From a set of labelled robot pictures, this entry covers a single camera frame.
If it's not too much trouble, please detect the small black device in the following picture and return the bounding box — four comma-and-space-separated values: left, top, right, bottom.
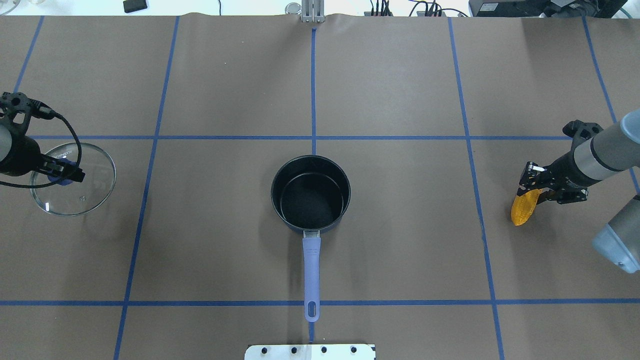
122, 0, 148, 14

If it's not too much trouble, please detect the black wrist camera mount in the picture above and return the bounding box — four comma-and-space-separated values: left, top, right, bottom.
562, 120, 604, 150

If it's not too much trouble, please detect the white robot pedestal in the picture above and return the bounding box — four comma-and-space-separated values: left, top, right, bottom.
244, 343, 377, 360

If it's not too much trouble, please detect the glass lid blue knob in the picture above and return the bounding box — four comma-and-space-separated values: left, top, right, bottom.
30, 142, 117, 217

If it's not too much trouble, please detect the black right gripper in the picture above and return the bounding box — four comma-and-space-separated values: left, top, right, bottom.
518, 150, 591, 205

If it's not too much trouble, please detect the aluminium frame post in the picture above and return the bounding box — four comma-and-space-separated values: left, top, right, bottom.
301, 0, 326, 24

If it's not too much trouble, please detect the yellow toy corn cob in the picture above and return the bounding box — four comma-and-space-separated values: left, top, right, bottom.
510, 189, 543, 227

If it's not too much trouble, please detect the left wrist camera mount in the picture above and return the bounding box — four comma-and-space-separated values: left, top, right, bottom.
0, 92, 57, 135

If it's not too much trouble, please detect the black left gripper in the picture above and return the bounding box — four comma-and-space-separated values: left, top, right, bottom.
0, 132, 86, 183

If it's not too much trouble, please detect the small metal cup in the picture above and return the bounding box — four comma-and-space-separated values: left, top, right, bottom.
285, 2, 303, 15

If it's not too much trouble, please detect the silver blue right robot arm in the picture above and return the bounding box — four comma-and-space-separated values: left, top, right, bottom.
509, 109, 640, 274

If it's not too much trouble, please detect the dark blue saucepan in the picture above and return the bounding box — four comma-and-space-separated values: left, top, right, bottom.
270, 154, 351, 323

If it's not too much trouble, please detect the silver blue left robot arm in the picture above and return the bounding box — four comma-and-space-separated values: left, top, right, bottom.
0, 124, 86, 186

